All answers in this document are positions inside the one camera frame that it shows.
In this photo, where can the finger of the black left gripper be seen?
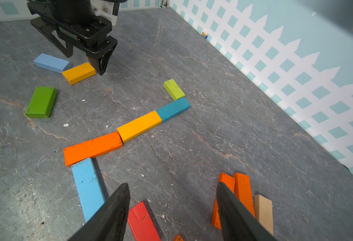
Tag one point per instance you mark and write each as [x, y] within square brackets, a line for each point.
[46, 29]
[100, 63]

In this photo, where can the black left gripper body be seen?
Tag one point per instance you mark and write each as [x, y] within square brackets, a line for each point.
[78, 23]

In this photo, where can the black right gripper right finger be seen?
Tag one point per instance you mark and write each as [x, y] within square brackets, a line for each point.
[237, 223]

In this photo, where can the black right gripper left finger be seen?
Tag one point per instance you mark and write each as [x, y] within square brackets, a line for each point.
[109, 222]

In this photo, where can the tan long block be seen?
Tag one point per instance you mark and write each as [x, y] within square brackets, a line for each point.
[263, 208]

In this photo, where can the small orange-yellow block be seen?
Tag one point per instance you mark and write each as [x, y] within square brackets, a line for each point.
[79, 73]

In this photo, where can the blue long block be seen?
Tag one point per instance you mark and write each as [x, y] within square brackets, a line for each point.
[88, 186]

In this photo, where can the light blue block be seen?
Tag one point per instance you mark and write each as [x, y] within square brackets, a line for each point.
[52, 63]

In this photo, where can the red block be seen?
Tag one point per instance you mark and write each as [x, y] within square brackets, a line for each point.
[141, 224]

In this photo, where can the orange long block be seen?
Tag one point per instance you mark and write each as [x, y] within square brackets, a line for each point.
[92, 148]

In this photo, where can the yellow-orange long block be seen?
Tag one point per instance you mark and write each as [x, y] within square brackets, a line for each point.
[138, 126]

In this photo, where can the lime green small block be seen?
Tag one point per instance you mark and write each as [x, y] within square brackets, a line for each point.
[173, 89]

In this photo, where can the teal long block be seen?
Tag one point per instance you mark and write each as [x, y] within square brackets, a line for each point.
[171, 110]

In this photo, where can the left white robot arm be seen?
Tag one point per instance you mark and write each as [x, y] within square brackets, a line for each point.
[109, 9]

